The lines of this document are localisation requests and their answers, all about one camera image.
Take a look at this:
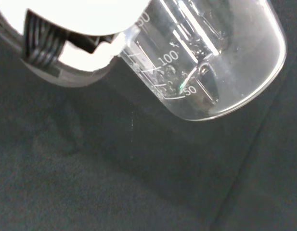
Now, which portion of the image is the black scalloped bench cloth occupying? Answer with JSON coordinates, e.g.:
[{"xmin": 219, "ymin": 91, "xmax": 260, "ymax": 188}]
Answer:
[{"xmin": 0, "ymin": 0, "xmax": 297, "ymax": 231}]

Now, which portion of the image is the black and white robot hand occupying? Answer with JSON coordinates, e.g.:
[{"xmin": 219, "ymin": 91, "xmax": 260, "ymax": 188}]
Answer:
[{"xmin": 0, "ymin": 0, "xmax": 151, "ymax": 88}]

